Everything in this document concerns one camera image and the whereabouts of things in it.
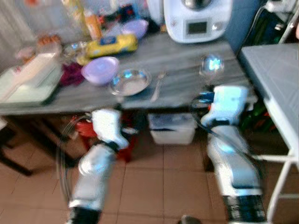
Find shiny steel cup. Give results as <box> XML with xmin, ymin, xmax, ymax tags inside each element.
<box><xmin>200</xmin><ymin>55</ymin><xmax>225</xmax><ymax>78</ymax></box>

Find white storage box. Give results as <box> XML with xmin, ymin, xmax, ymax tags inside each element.
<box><xmin>149</xmin><ymin>113</ymin><xmax>197</xmax><ymax>145</ymax></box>

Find red plastic stool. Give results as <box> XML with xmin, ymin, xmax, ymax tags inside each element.
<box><xmin>75</xmin><ymin>118</ymin><xmax>137</xmax><ymax>162</ymax></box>

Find metal spoon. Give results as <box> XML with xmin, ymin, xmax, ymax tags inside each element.
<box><xmin>150</xmin><ymin>71</ymin><xmax>167</xmax><ymax>102</ymax></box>

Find shallow steel bowl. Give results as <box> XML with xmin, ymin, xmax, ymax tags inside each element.
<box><xmin>110</xmin><ymin>69</ymin><xmax>152</xmax><ymax>97</ymax></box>

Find dark green bottle pack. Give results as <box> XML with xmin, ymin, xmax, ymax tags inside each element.
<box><xmin>243</xmin><ymin>100</ymin><xmax>269</xmax><ymax>136</ymax></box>

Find large lilac plastic bowl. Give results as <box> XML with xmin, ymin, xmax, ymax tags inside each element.
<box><xmin>81</xmin><ymin>56</ymin><xmax>120</xmax><ymax>86</ymax></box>

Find grey folding table white legs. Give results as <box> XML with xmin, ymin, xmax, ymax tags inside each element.
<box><xmin>239</xmin><ymin>43</ymin><xmax>299</xmax><ymax>224</ymax></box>

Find white kitchen appliance with display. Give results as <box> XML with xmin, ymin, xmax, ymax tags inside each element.
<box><xmin>164</xmin><ymin>0</ymin><xmax>233</xmax><ymax>43</ymax></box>

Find magenta cloth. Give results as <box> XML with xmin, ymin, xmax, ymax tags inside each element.
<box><xmin>60</xmin><ymin>62</ymin><xmax>85</xmax><ymax>87</ymax></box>

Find small yellow cup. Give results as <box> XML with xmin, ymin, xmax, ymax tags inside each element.
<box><xmin>77</xmin><ymin>54</ymin><xmax>92</xmax><ymax>66</ymax></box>

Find yellow package with blue label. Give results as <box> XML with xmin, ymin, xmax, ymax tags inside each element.
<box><xmin>85</xmin><ymin>34</ymin><xmax>139</xmax><ymax>59</ymax></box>

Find small lilac plastic bowl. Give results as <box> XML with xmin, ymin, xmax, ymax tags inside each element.
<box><xmin>121</xmin><ymin>19</ymin><xmax>149</xmax><ymax>40</ymax></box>

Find pale green tray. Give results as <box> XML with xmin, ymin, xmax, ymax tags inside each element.
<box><xmin>0</xmin><ymin>65</ymin><xmax>64</xmax><ymax>105</ymax></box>

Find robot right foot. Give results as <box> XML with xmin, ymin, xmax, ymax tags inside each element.
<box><xmin>180</xmin><ymin>215</ymin><xmax>202</xmax><ymax>224</ymax></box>

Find orange bottle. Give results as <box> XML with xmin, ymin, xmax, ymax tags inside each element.
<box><xmin>84</xmin><ymin>10</ymin><xmax>102</xmax><ymax>40</ymax></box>

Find dark table leg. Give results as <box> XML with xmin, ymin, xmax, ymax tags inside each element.
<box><xmin>0</xmin><ymin>125</ymin><xmax>34</xmax><ymax>177</ymax></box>

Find white metal rack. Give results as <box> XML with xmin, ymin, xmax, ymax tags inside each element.
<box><xmin>252</xmin><ymin>0</ymin><xmax>299</xmax><ymax>45</ymax></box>

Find box of brown eggs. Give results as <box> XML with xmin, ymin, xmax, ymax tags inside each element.
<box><xmin>36</xmin><ymin>34</ymin><xmax>61</xmax><ymax>45</ymax></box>

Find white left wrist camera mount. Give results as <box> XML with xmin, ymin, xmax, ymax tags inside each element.
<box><xmin>91</xmin><ymin>109</ymin><xmax>129</xmax><ymax>149</ymax></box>

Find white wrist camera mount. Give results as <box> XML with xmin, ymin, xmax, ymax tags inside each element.
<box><xmin>91</xmin><ymin>109</ymin><xmax>129</xmax><ymax>149</ymax></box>
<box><xmin>208</xmin><ymin>85</ymin><xmax>249</xmax><ymax>126</ymax></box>

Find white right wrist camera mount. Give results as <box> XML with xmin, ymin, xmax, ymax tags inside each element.
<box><xmin>208</xmin><ymin>85</ymin><xmax>249</xmax><ymax>126</ymax></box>

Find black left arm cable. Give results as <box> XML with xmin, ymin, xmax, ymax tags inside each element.
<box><xmin>55</xmin><ymin>113</ymin><xmax>94</xmax><ymax>202</ymax></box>

